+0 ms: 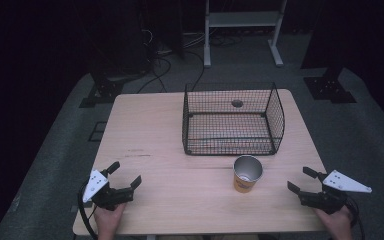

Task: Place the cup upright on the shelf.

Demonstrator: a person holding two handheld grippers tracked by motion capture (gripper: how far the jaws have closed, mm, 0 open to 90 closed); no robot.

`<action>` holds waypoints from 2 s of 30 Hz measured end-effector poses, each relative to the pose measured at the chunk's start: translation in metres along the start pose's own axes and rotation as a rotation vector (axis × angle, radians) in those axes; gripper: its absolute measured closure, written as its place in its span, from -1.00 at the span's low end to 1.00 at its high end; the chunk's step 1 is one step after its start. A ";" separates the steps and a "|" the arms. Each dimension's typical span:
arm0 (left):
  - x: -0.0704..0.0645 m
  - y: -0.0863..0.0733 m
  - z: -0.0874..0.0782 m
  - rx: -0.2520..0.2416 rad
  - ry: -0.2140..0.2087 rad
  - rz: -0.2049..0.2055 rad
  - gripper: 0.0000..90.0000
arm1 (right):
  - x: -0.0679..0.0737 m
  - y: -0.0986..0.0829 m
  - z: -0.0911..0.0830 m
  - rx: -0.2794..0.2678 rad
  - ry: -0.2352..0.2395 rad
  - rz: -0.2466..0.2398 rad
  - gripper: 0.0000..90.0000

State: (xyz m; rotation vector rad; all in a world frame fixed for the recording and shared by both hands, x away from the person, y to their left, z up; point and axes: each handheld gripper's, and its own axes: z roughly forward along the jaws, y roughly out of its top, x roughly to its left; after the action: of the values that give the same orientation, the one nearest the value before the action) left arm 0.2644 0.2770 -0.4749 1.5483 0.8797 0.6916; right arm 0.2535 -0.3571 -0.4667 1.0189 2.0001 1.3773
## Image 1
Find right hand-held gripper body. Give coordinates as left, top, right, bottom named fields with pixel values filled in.
left=298, top=169, right=373, bottom=215

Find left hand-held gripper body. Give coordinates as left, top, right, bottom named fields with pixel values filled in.
left=82, top=169, right=135, bottom=212

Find person's left hand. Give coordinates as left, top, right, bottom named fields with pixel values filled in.
left=93, top=202, right=128, bottom=240

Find person's right hand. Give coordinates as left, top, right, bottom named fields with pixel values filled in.
left=312, top=204, right=354, bottom=240

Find metal cup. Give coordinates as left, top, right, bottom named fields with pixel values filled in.
left=232, top=154, right=264, bottom=194

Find black stand base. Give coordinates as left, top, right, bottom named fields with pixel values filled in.
left=78, top=71, right=126, bottom=109
left=302, top=66, right=358, bottom=105

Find white metal stand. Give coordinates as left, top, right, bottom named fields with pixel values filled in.
left=202, top=0, right=288, bottom=69

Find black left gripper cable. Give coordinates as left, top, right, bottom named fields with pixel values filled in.
left=77, top=181, right=100, bottom=240

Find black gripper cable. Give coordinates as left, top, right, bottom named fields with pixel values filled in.
left=77, top=181, right=100, bottom=240
left=344, top=195, right=367, bottom=240

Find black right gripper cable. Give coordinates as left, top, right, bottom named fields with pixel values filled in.
left=344, top=195, right=367, bottom=240

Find black wire mesh basket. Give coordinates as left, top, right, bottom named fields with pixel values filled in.
left=181, top=81, right=286, bottom=157

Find black floor cables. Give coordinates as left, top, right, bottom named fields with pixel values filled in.
left=135, top=28, right=244, bottom=95

